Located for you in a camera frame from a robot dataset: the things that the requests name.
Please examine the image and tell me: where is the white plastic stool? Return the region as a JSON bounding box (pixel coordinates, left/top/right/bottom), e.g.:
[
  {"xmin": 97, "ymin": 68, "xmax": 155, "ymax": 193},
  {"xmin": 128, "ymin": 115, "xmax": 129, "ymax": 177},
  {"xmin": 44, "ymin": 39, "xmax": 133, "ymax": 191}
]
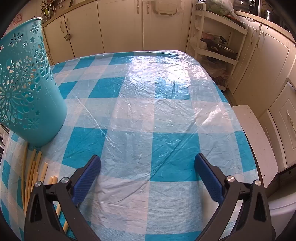
[{"xmin": 231, "ymin": 104, "xmax": 279, "ymax": 189}]

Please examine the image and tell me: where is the bunch of wooden chopsticks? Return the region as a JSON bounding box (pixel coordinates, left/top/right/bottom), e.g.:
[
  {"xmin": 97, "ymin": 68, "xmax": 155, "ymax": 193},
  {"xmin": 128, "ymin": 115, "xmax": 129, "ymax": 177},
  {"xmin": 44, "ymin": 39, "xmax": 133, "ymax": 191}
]
[{"xmin": 21, "ymin": 142, "xmax": 70, "ymax": 233}]

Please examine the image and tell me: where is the teal perforated plastic basket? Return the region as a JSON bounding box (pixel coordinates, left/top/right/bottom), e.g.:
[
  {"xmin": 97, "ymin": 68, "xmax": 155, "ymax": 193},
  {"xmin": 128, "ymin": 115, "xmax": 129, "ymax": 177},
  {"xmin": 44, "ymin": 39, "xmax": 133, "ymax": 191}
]
[{"xmin": 0, "ymin": 17, "xmax": 67, "ymax": 147}]

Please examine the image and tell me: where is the wall-mounted utensil rack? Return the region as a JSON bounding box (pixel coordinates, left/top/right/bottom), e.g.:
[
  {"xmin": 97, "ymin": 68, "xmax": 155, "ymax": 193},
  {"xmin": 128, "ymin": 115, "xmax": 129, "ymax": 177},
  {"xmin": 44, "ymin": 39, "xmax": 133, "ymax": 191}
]
[{"xmin": 40, "ymin": 0, "xmax": 58, "ymax": 20}]

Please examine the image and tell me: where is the white tiered trolley rack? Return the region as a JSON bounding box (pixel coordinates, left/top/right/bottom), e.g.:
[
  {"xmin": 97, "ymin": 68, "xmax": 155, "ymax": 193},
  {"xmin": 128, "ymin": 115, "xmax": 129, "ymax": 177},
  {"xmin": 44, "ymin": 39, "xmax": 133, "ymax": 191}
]
[{"xmin": 186, "ymin": 9, "xmax": 249, "ymax": 91}]

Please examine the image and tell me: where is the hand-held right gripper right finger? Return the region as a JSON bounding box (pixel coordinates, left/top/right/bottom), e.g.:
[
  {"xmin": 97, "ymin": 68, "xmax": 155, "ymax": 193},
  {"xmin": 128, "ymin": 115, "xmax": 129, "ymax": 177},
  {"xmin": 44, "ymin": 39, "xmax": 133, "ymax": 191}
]
[{"xmin": 194, "ymin": 153, "xmax": 272, "ymax": 241}]

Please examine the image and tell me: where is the blue white checked tablecloth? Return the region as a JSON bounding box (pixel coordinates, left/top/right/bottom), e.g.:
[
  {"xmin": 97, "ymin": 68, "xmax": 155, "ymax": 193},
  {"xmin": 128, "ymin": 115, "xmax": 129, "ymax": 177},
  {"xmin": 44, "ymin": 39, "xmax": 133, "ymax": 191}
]
[{"xmin": 0, "ymin": 49, "xmax": 260, "ymax": 241}]

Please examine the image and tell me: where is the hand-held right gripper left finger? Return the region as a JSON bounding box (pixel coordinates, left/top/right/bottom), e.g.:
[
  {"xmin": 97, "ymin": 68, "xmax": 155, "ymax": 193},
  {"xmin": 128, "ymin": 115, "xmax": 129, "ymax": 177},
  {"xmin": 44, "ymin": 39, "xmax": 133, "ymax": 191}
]
[{"xmin": 24, "ymin": 155, "xmax": 102, "ymax": 241}]

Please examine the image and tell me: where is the black pan with lid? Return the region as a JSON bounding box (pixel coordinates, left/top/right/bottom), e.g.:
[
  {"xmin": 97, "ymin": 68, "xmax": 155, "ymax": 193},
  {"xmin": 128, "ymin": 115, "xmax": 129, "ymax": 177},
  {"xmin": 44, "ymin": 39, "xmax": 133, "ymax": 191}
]
[{"xmin": 200, "ymin": 36, "xmax": 238, "ymax": 59}]

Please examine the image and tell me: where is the crumpled clear plastic bag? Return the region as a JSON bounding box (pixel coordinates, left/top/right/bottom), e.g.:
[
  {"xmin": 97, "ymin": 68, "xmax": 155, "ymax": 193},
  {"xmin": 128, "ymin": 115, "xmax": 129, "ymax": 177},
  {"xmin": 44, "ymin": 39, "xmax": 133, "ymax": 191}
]
[{"xmin": 201, "ymin": 57, "xmax": 228, "ymax": 85}]

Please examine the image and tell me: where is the white hanging bin frame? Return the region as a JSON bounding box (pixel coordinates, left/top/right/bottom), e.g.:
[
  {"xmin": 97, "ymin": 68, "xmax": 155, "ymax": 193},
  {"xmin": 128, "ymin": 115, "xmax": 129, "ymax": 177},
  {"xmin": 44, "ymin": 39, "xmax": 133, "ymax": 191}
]
[{"xmin": 154, "ymin": 0, "xmax": 183, "ymax": 16}]

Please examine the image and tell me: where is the plastic bag of greens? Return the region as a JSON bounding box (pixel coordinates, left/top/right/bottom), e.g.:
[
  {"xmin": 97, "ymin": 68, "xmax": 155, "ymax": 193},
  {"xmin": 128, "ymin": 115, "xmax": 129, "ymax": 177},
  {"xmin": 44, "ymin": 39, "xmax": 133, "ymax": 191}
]
[{"xmin": 205, "ymin": 0, "xmax": 236, "ymax": 16}]

